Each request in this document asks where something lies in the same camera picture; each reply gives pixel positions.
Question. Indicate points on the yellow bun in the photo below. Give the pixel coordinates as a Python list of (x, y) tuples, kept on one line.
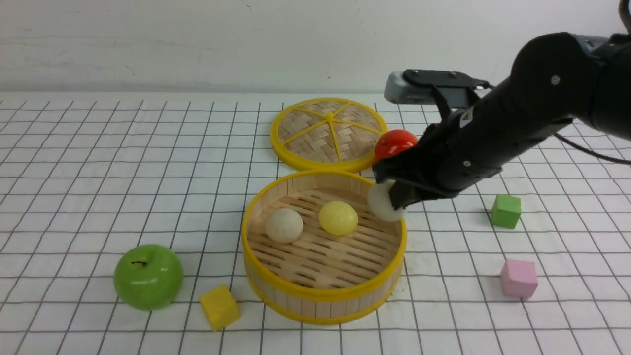
[(338, 218)]

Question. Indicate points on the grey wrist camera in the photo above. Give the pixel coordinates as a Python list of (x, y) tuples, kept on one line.
[(448, 90)]

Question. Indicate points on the woven bamboo steamer lid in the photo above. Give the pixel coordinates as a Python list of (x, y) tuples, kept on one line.
[(327, 133)]

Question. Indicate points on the green cube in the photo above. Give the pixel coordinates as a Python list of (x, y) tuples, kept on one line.
[(506, 211)]

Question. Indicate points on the red tomato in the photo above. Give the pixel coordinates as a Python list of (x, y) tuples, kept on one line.
[(393, 142)]

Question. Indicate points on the white bun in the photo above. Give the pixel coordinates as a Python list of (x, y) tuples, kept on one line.
[(379, 202), (284, 225)]

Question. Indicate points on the pink cube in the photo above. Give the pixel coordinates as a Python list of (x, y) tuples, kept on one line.
[(519, 278)]

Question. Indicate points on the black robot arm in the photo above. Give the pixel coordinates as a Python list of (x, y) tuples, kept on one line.
[(555, 79)]

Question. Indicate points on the bamboo steamer tray yellow rim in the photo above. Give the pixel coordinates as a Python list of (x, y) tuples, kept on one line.
[(322, 279)]

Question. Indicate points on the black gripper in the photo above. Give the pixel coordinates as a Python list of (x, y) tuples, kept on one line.
[(450, 157)]

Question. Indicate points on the yellow cube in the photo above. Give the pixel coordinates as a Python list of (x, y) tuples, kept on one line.
[(219, 307)]

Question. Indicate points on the green apple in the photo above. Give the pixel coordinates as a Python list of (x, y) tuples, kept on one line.
[(148, 277)]

